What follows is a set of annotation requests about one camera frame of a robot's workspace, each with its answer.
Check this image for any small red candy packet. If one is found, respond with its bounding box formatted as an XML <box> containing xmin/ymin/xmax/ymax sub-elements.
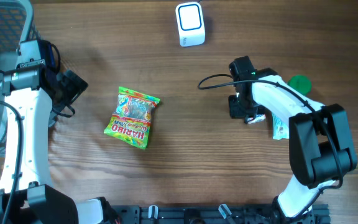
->
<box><xmin>246</xmin><ymin>114</ymin><xmax>266</xmax><ymax>124</ymax></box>

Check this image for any teal snack pouch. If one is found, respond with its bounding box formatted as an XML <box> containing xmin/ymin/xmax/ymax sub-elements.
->
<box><xmin>272</xmin><ymin>114</ymin><xmax>290</xmax><ymax>140</ymax></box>

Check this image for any green lid sauce jar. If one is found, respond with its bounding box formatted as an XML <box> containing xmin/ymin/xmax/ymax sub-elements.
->
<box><xmin>288</xmin><ymin>75</ymin><xmax>312</xmax><ymax>95</ymax></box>

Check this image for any colourful candy bag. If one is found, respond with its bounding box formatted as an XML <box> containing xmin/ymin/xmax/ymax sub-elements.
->
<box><xmin>104</xmin><ymin>86</ymin><xmax>160</xmax><ymax>150</ymax></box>

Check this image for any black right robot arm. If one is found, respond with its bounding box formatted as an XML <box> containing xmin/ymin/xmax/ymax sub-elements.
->
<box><xmin>229</xmin><ymin>67</ymin><xmax>357</xmax><ymax>222</ymax></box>

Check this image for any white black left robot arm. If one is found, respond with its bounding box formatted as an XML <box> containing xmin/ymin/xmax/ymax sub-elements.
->
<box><xmin>0</xmin><ymin>66</ymin><xmax>119</xmax><ymax>223</ymax></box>

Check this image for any white barcode scanner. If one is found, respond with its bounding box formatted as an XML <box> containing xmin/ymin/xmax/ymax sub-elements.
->
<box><xmin>175</xmin><ymin>2</ymin><xmax>206</xmax><ymax>47</ymax></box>

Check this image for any black right camera cable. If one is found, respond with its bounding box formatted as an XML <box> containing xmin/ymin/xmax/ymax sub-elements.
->
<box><xmin>197</xmin><ymin>73</ymin><xmax>344</xmax><ymax>218</ymax></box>

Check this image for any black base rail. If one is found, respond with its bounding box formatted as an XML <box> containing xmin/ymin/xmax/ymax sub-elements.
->
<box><xmin>53</xmin><ymin>203</ymin><xmax>331</xmax><ymax>224</ymax></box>

